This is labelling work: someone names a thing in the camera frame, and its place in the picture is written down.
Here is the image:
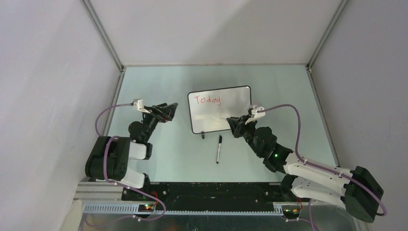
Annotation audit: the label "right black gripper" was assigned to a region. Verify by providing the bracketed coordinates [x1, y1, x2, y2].
[228, 114, 263, 157]

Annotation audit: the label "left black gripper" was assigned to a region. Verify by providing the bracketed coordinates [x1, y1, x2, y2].
[141, 103, 177, 142]

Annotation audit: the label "white board black frame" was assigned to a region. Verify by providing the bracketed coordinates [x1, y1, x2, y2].
[187, 85, 252, 135]

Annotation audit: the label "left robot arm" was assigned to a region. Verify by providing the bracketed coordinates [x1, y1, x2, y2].
[85, 99, 178, 201]

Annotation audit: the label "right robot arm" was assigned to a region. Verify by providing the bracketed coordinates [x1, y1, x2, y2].
[226, 115, 384, 223]

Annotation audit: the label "black whiteboard marker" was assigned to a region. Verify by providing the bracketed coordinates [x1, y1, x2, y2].
[216, 135, 223, 164]

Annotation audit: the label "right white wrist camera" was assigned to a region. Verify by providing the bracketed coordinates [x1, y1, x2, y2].
[245, 105, 266, 125]

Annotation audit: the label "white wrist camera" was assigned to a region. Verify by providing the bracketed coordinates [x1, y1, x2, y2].
[245, 105, 266, 125]
[132, 99, 151, 114]

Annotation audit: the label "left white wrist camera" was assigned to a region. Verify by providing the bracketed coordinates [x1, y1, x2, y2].
[132, 99, 151, 114]

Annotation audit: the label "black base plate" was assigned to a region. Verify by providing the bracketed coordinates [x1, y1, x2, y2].
[141, 182, 297, 211]

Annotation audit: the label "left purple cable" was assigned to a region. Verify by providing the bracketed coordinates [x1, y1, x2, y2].
[83, 103, 167, 228]

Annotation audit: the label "purple cable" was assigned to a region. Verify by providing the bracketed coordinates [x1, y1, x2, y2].
[83, 103, 167, 228]
[256, 103, 388, 231]

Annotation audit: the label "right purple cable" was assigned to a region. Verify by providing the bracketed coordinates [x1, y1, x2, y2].
[256, 103, 388, 231]

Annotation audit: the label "grey cable duct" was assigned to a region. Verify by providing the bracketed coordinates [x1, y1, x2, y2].
[83, 203, 283, 216]

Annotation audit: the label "aluminium frame rail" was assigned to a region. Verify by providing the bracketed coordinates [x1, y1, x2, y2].
[80, 0, 125, 72]

